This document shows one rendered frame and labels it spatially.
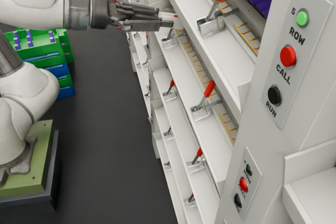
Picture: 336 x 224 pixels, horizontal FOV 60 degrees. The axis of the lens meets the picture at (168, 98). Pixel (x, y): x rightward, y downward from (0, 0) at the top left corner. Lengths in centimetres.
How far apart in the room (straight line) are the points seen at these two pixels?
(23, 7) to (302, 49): 56
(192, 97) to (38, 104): 72
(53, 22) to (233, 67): 42
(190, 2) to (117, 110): 120
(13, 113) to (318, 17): 105
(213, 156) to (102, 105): 125
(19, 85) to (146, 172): 67
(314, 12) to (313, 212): 17
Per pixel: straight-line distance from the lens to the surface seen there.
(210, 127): 59
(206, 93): 57
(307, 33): 24
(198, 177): 76
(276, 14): 27
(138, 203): 135
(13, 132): 116
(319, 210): 31
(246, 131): 36
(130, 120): 164
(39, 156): 127
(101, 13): 70
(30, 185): 120
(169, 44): 80
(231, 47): 45
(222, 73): 41
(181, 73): 72
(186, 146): 81
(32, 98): 121
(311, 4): 23
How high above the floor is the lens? 121
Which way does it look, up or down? 44 degrees down
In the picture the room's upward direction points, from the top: straight up
